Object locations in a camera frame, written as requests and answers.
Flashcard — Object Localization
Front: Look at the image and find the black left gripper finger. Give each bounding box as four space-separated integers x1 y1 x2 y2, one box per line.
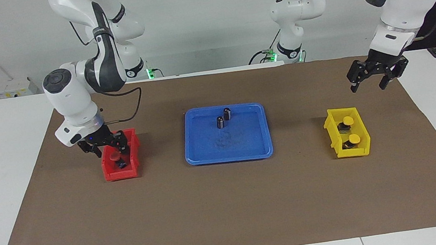
376 57 412 90
345 58 372 94

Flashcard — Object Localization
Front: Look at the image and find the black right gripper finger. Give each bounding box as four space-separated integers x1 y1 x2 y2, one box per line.
109 130 130 157
78 138 103 161

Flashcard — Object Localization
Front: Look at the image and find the red push button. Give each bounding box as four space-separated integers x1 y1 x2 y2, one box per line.
109 151 128 170

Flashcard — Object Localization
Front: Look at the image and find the yellow push button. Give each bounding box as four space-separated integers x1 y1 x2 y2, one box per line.
341 133 363 151
336 116 357 133

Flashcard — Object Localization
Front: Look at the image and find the blue plastic tray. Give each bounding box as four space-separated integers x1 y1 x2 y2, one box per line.
180 99 275 168

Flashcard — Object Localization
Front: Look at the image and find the red plastic bin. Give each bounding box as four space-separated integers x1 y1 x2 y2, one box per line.
97 127 145 183

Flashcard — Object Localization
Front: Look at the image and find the yellow plastic bin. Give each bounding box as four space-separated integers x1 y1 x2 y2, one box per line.
322 104 372 161

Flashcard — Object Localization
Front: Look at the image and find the brown paper mat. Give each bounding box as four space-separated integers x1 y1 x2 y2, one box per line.
0 45 436 245

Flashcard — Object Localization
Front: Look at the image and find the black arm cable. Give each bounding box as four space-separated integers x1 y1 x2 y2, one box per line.
70 13 146 128

